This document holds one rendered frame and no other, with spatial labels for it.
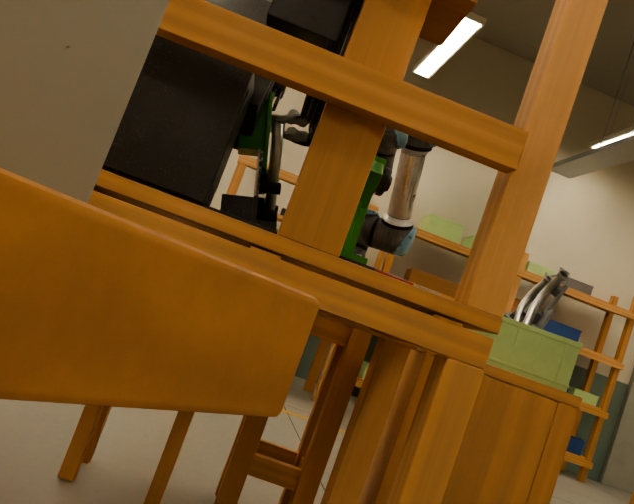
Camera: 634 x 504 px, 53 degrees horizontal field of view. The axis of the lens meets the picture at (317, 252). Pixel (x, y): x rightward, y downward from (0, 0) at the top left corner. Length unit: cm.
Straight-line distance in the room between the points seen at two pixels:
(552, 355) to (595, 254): 640
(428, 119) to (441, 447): 70
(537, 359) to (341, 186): 113
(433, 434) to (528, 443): 83
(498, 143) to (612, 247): 738
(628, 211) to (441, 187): 247
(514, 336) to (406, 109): 109
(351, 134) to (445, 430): 67
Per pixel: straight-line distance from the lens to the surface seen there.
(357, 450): 203
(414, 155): 217
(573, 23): 164
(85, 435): 220
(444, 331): 141
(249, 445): 222
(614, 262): 877
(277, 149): 166
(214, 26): 139
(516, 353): 225
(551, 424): 224
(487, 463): 221
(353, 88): 137
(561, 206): 845
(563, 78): 159
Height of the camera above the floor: 75
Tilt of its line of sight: 5 degrees up
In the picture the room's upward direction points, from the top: 20 degrees clockwise
